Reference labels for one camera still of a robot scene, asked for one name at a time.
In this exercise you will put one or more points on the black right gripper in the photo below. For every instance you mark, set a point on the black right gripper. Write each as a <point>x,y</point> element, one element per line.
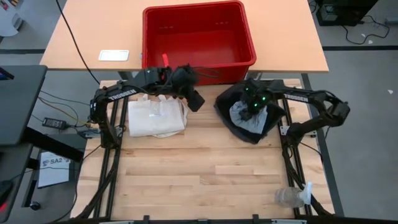
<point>253,105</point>

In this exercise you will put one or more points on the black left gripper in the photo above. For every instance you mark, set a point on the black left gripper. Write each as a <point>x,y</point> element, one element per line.
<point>183,79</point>

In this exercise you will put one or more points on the light grey garment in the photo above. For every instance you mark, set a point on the light grey garment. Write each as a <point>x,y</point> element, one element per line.
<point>253,121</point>

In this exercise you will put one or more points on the black garment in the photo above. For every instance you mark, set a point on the black garment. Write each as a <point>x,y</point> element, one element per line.
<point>227,102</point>

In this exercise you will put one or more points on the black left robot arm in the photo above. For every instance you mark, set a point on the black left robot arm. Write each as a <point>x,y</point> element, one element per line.
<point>124,91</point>

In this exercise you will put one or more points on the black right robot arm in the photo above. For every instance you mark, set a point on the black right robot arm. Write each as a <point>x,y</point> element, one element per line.
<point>314,105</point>

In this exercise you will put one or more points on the red plastic laundry basket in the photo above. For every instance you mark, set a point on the red plastic laundry basket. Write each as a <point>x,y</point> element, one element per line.
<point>236,59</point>

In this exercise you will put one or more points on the white folded garment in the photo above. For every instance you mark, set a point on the white folded garment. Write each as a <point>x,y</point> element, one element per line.
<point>155,116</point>

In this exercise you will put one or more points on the red tag strip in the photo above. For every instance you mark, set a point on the red tag strip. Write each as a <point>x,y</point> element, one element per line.
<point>165,59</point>

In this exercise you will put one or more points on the tan wooden side table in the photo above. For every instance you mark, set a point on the tan wooden side table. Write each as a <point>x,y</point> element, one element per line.
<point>280,37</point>

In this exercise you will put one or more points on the clear plastic spray bottle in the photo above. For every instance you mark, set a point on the clear plastic spray bottle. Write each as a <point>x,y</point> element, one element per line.
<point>289,197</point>

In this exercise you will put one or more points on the white flat card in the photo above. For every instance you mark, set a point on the white flat card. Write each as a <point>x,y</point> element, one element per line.
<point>113,55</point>

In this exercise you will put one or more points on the black equipment case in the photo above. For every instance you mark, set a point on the black equipment case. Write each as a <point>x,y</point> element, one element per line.
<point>342,14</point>

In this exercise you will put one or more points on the black power adapter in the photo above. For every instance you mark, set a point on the black power adapter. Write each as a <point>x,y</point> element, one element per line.
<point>54,123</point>

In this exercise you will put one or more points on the white printed paper sheet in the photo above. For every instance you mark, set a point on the white printed paper sheet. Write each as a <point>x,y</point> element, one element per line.
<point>54,171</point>

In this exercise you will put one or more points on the dark grey desk surface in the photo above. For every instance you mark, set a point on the dark grey desk surface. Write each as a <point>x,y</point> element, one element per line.
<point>18,102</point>

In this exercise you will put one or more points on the white machine base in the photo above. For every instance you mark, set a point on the white machine base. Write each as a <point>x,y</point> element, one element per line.
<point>9,21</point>

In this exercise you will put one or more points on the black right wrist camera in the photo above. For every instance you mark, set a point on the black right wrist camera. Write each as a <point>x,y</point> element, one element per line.
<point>256,96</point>

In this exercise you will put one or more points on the black aluminium table frame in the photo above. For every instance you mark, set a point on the black aluminium table frame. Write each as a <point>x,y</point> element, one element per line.
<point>120,155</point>

